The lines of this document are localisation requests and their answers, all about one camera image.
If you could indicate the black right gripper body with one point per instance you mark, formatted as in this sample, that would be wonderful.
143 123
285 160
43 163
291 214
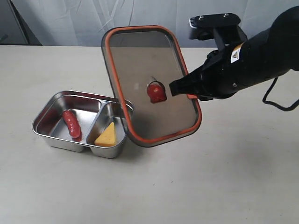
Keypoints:
222 75

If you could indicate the dark transparent box lid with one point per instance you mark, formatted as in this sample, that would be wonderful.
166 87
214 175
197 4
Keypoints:
141 62

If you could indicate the yellow toy cheese wedge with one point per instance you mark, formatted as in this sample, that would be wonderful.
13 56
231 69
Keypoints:
108 137

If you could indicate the red toy sausage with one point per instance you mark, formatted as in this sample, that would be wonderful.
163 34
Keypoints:
72 123

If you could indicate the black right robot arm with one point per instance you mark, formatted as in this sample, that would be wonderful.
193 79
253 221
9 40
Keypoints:
278 46

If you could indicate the stainless steel lunch box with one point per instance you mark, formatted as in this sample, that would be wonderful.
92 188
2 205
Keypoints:
94 113

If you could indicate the white backdrop curtain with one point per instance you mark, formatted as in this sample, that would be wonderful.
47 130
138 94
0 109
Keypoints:
84 22

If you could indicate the dark panel at left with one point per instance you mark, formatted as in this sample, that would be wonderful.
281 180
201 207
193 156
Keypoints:
13 29

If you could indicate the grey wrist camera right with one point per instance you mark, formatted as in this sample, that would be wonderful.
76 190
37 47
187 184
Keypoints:
223 28

